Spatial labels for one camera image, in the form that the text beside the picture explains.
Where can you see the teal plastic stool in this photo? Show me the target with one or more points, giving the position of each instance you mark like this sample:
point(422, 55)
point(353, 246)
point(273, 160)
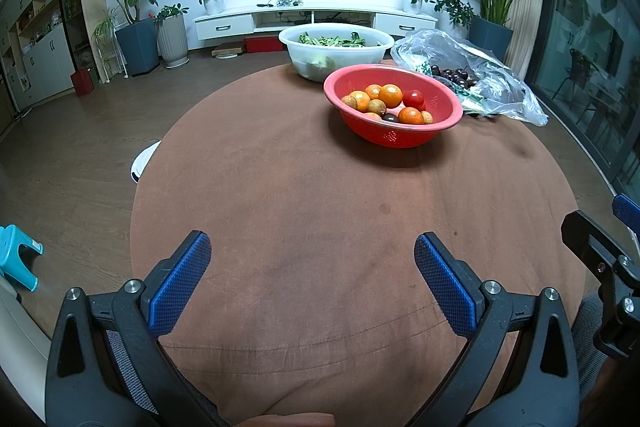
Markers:
point(15, 252)

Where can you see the white round floor device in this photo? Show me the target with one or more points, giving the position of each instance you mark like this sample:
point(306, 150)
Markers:
point(142, 164)

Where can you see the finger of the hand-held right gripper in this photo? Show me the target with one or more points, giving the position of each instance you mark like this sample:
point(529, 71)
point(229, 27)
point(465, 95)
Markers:
point(590, 242)
point(626, 208)

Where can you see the flat wooden board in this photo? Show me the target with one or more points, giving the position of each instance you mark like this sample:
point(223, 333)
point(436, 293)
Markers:
point(227, 52)

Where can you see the white television cabinet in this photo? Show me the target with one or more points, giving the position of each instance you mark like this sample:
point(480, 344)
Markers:
point(225, 26)

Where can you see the white plastic basin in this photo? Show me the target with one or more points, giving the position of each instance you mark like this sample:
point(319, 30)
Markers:
point(310, 59)

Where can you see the white wall cabinet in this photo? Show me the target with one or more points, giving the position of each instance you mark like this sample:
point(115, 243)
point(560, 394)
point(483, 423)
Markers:
point(45, 57)

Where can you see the plant in ribbed white pot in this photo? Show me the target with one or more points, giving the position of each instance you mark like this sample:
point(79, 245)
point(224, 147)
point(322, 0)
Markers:
point(172, 42)

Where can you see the clear plastic bag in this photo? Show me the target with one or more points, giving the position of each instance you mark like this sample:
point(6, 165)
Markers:
point(500, 82)

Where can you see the red plastic colander bowl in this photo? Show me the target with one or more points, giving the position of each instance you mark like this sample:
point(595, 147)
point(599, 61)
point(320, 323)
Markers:
point(390, 134)

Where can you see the red waste bin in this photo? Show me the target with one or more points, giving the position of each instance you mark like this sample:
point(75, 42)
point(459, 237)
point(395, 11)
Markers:
point(82, 83)

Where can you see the sliding glass door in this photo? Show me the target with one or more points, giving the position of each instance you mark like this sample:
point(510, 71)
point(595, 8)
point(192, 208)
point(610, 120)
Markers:
point(590, 32)

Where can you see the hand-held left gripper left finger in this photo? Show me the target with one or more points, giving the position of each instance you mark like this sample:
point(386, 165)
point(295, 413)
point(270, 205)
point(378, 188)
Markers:
point(177, 287)

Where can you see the pile of dark cherries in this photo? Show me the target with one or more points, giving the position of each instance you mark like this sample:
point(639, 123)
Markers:
point(455, 77)

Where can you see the flat red box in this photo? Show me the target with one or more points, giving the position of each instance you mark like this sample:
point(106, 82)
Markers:
point(265, 44)

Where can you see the dark purple plum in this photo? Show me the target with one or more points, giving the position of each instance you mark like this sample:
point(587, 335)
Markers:
point(391, 118)

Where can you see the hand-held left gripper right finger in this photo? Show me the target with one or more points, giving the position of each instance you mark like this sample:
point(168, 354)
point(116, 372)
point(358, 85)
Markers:
point(447, 287)

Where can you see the bushy plant tall white pot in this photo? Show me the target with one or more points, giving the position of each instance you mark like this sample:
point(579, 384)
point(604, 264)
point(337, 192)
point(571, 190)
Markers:
point(452, 4)

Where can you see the green leafy vegetables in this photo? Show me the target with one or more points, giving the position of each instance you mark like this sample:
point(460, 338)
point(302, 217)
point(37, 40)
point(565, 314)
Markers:
point(330, 41)

